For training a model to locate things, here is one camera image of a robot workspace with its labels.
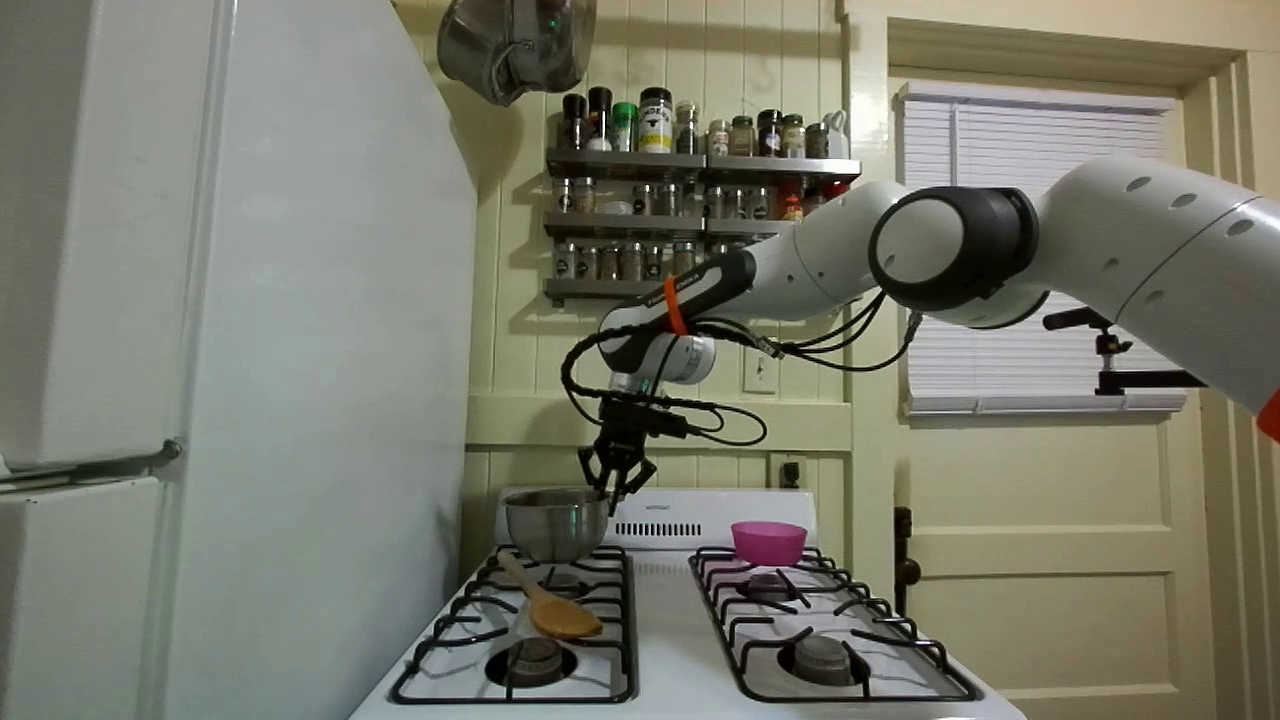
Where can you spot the black burner grate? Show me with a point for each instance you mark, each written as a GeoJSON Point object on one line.
{"type": "Point", "coordinates": [484, 648]}
{"type": "Point", "coordinates": [812, 632]}

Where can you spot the black left burner grate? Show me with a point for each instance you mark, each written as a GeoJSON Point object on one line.
{"type": "Point", "coordinates": [484, 648]}

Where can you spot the wooden spoon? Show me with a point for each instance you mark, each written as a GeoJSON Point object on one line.
{"type": "Point", "coordinates": [544, 609]}

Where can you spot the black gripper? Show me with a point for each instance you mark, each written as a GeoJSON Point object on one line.
{"type": "Point", "coordinates": [619, 447]}

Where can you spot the white gas stove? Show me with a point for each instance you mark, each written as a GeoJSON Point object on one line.
{"type": "Point", "coordinates": [683, 662]}

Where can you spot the white refrigerator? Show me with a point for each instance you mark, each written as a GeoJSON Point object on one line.
{"type": "Point", "coordinates": [233, 354]}

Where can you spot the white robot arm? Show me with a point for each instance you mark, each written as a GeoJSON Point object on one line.
{"type": "Point", "coordinates": [1180, 262]}

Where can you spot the silver metal bowl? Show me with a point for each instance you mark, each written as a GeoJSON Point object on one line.
{"type": "Point", "coordinates": [555, 523]}

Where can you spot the white wall outlet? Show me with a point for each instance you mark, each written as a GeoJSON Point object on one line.
{"type": "Point", "coordinates": [757, 372]}

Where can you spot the grey hanging cloth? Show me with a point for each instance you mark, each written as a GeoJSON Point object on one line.
{"type": "Point", "coordinates": [507, 49]}

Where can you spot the wall spice rack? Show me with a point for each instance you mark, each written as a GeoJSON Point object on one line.
{"type": "Point", "coordinates": [645, 190]}

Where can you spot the black camera on mount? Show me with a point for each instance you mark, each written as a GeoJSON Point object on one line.
{"type": "Point", "coordinates": [1109, 348]}

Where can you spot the pink plastic bowl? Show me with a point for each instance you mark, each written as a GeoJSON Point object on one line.
{"type": "Point", "coordinates": [769, 541]}

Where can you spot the cream panel door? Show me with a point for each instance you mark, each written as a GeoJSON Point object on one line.
{"type": "Point", "coordinates": [1087, 557]}

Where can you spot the black front right burner grate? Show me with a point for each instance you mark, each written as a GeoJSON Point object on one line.
{"type": "Point", "coordinates": [812, 632]}

